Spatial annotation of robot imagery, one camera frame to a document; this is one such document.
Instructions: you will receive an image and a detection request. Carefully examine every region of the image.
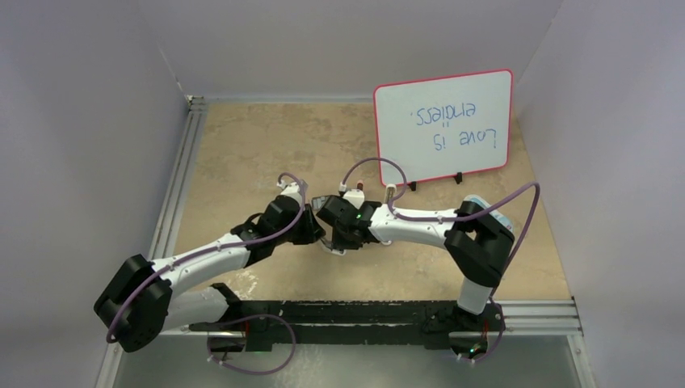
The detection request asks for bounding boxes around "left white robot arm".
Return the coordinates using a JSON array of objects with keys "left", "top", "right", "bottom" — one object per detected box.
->
[{"left": 94, "top": 195, "right": 326, "bottom": 352}]

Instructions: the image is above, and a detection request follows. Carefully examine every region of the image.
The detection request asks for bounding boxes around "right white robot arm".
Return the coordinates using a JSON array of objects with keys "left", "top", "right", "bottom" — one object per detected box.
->
[{"left": 311, "top": 196, "right": 515, "bottom": 329}]

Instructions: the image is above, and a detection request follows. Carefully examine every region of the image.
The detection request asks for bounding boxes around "red-framed whiteboard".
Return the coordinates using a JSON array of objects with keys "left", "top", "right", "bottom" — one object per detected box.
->
[{"left": 372, "top": 69, "right": 515, "bottom": 185}]

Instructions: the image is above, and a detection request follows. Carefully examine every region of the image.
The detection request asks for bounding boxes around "blue patterned oval case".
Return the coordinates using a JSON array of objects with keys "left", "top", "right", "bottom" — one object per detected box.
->
[{"left": 464, "top": 194, "right": 514, "bottom": 232}]

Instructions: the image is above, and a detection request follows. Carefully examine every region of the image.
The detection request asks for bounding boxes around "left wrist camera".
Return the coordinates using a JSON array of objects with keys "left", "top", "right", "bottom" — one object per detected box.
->
[{"left": 278, "top": 180, "right": 308, "bottom": 202}]

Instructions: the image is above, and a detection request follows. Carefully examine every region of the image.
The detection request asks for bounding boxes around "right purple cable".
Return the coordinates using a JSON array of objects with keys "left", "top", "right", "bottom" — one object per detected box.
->
[{"left": 338, "top": 157, "right": 541, "bottom": 365}]

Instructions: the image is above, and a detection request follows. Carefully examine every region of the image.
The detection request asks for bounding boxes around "purple cable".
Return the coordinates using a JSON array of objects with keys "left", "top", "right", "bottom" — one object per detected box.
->
[
  {"left": 106, "top": 171, "right": 309, "bottom": 344},
  {"left": 338, "top": 157, "right": 541, "bottom": 365}
]

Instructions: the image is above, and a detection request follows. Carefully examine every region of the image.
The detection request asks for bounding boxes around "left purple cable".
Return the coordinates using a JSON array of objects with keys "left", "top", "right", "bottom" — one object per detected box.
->
[{"left": 106, "top": 171, "right": 309, "bottom": 344}]

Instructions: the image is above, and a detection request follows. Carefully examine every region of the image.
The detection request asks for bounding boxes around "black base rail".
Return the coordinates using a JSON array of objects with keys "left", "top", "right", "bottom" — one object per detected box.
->
[{"left": 189, "top": 301, "right": 506, "bottom": 354}]

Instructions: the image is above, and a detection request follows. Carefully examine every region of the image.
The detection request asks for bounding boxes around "aluminium frame rail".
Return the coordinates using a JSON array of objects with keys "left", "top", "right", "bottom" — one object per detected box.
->
[{"left": 148, "top": 95, "right": 209, "bottom": 259}]

